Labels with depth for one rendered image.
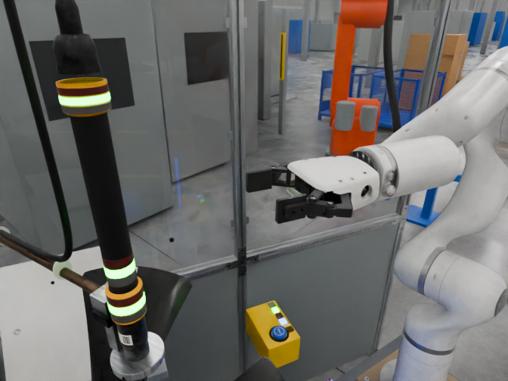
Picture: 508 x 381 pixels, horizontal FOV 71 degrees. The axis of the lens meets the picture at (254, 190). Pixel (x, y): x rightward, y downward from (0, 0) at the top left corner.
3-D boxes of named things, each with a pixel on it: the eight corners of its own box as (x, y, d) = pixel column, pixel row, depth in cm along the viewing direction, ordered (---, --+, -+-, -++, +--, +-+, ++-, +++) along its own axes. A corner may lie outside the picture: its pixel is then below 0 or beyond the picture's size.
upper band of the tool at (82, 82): (53, 114, 33) (44, 82, 32) (93, 105, 36) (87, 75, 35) (82, 120, 31) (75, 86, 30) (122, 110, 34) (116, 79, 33)
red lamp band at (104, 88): (47, 93, 32) (45, 85, 32) (89, 86, 35) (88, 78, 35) (77, 98, 30) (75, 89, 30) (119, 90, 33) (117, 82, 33)
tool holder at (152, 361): (90, 358, 48) (74, 304, 44) (131, 324, 54) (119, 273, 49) (136, 391, 44) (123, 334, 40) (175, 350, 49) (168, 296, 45)
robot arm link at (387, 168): (394, 210, 51) (379, 215, 50) (355, 187, 58) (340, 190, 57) (405, 156, 47) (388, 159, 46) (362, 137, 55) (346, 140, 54)
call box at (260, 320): (245, 333, 111) (245, 308, 107) (274, 323, 115) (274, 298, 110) (267, 376, 98) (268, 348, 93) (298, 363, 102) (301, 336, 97)
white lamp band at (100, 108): (51, 110, 33) (50, 103, 32) (92, 102, 36) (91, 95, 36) (81, 117, 31) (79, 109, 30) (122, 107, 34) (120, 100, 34)
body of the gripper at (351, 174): (386, 212, 50) (319, 229, 46) (342, 184, 58) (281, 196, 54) (395, 162, 46) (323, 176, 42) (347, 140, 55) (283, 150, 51)
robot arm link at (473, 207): (447, 311, 74) (379, 274, 86) (462, 312, 83) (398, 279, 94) (546, 90, 73) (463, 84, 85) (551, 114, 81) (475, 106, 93)
